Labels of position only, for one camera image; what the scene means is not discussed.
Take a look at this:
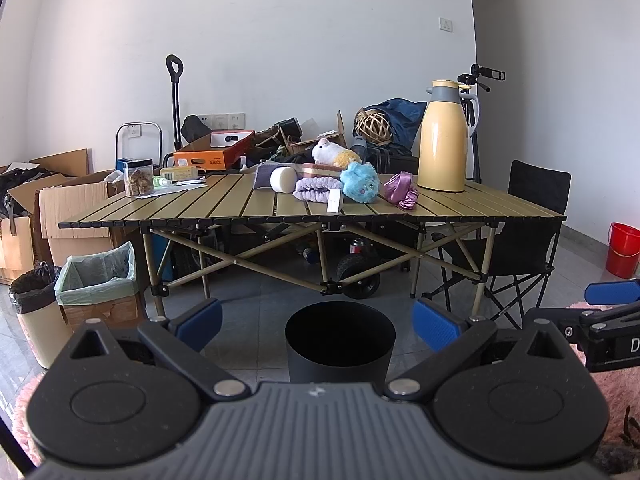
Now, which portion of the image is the pink satin scrunchie bag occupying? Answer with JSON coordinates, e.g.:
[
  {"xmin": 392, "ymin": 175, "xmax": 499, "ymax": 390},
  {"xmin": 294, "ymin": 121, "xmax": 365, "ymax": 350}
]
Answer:
[{"xmin": 383, "ymin": 171, "xmax": 418, "ymax": 210}]

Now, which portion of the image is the blue plush toy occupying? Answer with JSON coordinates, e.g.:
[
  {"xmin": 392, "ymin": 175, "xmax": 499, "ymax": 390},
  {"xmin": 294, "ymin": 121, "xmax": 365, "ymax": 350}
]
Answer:
[{"xmin": 340, "ymin": 162, "xmax": 380, "ymax": 204}]

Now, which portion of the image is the purple fluffy cloth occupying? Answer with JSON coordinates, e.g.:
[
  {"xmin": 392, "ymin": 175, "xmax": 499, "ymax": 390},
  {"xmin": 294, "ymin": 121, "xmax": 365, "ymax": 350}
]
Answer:
[{"xmin": 293, "ymin": 177, "xmax": 343, "ymax": 204}]

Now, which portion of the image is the pink layered sponge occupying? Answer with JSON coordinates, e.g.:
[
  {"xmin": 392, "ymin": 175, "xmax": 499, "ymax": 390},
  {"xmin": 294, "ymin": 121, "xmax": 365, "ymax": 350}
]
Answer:
[{"xmin": 300, "ymin": 162, "xmax": 343, "ymax": 179}]

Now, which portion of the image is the white and yellow plush hamster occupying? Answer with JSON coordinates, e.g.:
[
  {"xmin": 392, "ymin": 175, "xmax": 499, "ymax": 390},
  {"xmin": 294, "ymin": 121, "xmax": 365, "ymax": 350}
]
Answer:
[{"xmin": 311, "ymin": 138, "xmax": 361, "ymax": 169}]

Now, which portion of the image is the black round trash bin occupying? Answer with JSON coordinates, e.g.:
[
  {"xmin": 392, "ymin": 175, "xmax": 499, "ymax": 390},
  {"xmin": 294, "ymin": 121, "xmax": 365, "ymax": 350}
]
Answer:
[{"xmin": 284, "ymin": 301, "xmax": 396, "ymax": 388}]

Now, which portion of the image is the red plastic bucket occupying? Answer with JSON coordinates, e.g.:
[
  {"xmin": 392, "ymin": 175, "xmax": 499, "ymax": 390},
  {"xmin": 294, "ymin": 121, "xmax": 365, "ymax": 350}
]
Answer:
[{"xmin": 605, "ymin": 222, "xmax": 640, "ymax": 280}]

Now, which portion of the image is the black folding chair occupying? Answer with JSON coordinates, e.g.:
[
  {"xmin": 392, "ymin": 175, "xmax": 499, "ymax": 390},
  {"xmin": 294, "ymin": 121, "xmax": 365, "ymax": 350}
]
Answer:
[{"xmin": 438, "ymin": 159, "xmax": 572, "ymax": 328}]

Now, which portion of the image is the cardboard box with green liner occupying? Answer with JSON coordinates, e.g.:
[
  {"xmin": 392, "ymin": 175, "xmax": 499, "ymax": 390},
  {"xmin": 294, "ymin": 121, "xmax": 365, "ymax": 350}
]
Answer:
[{"xmin": 54, "ymin": 242, "xmax": 146, "ymax": 330}]

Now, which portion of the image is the tan folding camping table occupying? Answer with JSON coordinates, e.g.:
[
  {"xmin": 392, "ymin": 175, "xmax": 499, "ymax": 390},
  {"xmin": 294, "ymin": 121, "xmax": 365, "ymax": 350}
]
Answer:
[{"xmin": 60, "ymin": 172, "xmax": 560, "ymax": 312}]

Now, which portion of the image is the black wagon wheel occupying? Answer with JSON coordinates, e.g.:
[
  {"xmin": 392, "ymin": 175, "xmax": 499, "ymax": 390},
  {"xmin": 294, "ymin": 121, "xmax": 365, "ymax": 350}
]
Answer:
[{"xmin": 336, "ymin": 254, "xmax": 381, "ymax": 299}]

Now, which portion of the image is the beige bin with black bag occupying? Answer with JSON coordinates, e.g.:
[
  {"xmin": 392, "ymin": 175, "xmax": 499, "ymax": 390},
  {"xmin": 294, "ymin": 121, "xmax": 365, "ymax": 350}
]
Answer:
[{"xmin": 9, "ymin": 262, "xmax": 73, "ymax": 370}]

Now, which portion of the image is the clear snack jar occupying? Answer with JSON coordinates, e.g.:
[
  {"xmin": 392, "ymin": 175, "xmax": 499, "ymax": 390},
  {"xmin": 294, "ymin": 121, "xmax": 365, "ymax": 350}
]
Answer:
[{"xmin": 124, "ymin": 158, "xmax": 154, "ymax": 197}]

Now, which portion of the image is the large open cardboard box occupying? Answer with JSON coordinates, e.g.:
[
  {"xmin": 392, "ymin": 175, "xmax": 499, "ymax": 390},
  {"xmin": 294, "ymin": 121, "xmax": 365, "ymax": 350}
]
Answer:
[{"xmin": 1, "ymin": 148, "xmax": 127, "ymax": 285}]

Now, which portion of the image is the lavender knit pouch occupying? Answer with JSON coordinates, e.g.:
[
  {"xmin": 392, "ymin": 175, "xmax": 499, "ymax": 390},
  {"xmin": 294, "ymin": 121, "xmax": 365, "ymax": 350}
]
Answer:
[{"xmin": 253, "ymin": 162, "xmax": 281, "ymax": 190}]

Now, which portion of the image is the small white box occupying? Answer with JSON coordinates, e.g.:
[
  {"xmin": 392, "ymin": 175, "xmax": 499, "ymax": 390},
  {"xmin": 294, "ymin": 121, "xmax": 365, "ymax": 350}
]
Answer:
[{"xmin": 326, "ymin": 188, "xmax": 343, "ymax": 214}]

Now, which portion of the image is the white foam roll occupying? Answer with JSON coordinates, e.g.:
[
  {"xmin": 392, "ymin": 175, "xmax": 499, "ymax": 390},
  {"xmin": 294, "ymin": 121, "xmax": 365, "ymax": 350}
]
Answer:
[{"xmin": 269, "ymin": 166, "xmax": 298, "ymax": 194}]

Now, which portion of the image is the orange cardboard box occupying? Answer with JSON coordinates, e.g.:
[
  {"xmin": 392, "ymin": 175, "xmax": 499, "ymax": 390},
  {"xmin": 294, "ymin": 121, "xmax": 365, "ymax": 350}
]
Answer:
[{"xmin": 174, "ymin": 130, "xmax": 255, "ymax": 171}]

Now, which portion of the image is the yellow thermos jug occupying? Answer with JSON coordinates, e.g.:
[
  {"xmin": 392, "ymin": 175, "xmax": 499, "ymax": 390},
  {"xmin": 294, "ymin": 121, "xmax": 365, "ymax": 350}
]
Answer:
[{"xmin": 418, "ymin": 79, "xmax": 480, "ymax": 193}]

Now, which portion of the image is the rattan woven ball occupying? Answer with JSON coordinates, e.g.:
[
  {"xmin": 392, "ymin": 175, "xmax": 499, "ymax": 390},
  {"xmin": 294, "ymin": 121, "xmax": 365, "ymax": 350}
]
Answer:
[{"xmin": 354, "ymin": 108, "xmax": 393, "ymax": 146}]

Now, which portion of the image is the blue fabric bag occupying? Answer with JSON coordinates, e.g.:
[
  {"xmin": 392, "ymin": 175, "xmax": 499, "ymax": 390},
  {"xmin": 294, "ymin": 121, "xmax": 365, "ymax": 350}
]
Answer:
[{"xmin": 366, "ymin": 98, "xmax": 427, "ymax": 154}]

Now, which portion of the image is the brown open cardboard box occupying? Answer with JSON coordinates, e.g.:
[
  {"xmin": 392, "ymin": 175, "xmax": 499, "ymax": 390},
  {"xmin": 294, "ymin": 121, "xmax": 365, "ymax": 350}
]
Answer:
[{"xmin": 285, "ymin": 110, "xmax": 347, "ymax": 155}]

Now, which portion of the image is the camera tripod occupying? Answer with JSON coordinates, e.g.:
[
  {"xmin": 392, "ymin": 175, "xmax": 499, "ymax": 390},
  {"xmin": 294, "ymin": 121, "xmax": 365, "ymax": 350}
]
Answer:
[{"xmin": 457, "ymin": 63, "xmax": 506, "ymax": 183}]

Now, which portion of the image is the black cart handle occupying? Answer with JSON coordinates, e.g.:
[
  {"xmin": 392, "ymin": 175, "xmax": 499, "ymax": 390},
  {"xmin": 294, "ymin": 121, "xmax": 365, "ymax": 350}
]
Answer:
[{"xmin": 165, "ymin": 53, "xmax": 183, "ymax": 152}]

